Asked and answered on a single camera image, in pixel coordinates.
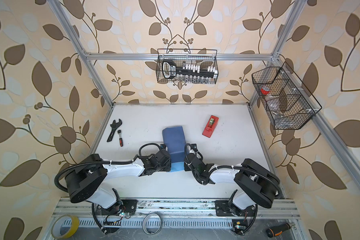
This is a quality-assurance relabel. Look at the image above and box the orange black screwdriver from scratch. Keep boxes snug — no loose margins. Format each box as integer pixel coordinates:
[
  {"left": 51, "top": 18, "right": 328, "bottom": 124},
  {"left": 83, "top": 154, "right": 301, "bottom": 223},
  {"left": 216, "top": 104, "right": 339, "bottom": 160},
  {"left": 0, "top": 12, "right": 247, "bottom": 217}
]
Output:
[{"left": 265, "top": 223, "right": 295, "bottom": 238}]

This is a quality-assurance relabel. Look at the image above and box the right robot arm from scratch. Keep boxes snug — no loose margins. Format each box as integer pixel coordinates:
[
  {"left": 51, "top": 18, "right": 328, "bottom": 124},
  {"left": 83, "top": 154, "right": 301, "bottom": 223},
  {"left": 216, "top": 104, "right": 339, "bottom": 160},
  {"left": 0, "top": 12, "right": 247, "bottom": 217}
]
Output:
[{"left": 184, "top": 144, "right": 282, "bottom": 217}]

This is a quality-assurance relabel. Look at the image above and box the right wire basket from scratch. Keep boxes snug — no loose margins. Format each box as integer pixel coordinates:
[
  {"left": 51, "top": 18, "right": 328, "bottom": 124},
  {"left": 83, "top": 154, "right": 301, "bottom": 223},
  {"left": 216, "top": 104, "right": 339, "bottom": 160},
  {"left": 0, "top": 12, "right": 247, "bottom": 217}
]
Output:
[{"left": 252, "top": 62, "right": 322, "bottom": 130}]

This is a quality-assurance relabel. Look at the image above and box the yellow tape roll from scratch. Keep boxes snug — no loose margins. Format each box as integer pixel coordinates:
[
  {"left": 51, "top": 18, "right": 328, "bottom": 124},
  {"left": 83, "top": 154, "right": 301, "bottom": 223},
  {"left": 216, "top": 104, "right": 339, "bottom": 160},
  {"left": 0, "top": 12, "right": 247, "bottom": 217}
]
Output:
[{"left": 51, "top": 215, "right": 80, "bottom": 239}]

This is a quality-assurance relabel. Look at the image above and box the wire basket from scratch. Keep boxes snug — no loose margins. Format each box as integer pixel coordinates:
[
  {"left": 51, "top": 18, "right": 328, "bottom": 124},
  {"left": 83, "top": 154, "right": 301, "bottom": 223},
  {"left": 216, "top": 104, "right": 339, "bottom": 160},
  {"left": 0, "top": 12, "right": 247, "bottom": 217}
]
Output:
[
  {"left": 156, "top": 48, "right": 219, "bottom": 85},
  {"left": 252, "top": 62, "right": 322, "bottom": 130}
]

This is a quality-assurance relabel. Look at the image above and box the back wire basket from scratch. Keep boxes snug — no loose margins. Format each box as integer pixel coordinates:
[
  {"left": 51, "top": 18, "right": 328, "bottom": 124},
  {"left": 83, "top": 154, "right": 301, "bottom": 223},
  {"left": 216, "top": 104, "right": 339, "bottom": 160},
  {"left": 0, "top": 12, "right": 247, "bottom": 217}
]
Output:
[{"left": 156, "top": 48, "right": 219, "bottom": 85}]

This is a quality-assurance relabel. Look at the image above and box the black adjustable wrench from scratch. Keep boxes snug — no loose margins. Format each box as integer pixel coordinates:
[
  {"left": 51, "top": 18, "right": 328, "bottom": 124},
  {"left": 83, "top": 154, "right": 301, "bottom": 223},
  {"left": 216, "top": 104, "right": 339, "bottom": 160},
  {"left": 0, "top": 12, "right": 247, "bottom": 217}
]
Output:
[{"left": 107, "top": 119, "right": 123, "bottom": 142}]

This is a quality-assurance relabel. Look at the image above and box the red tape dispenser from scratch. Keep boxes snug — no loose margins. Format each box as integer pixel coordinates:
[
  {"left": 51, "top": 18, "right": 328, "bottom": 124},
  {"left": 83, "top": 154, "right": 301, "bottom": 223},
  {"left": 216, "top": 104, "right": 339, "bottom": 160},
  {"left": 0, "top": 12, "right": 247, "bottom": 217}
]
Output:
[{"left": 203, "top": 115, "right": 219, "bottom": 138}]

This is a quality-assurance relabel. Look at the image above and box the light blue wrapping paper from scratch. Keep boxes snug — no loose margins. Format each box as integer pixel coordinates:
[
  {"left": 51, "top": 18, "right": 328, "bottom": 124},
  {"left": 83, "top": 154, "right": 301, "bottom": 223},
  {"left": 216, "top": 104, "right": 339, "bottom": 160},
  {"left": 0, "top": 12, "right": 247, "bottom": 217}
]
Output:
[{"left": 162, "top": 126, "right": 186, "bottom": 172}]

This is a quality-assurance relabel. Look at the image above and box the black socket set tool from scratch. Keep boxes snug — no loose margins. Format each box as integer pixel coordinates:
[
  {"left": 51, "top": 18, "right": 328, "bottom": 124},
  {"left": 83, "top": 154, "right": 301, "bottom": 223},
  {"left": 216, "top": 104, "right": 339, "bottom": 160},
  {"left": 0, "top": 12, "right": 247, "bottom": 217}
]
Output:
[{"left": 161, "top": 60, "right": 219, "bottom": 81}]

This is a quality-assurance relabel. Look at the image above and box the red white object in basket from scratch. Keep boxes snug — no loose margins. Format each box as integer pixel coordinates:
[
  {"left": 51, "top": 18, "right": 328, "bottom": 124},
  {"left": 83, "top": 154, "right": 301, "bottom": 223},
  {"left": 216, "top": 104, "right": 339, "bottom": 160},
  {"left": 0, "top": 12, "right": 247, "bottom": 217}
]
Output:
[{"left": 261, "top": 86, "right": 271, "bottom": 96}]

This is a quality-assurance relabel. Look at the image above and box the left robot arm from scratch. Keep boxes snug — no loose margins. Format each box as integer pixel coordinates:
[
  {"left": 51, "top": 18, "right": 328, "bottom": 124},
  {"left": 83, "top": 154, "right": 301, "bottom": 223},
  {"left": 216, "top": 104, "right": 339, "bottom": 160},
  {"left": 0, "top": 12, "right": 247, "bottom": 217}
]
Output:
[{"left": 54, "top": 143, "right": 171, "bottom": 214}]

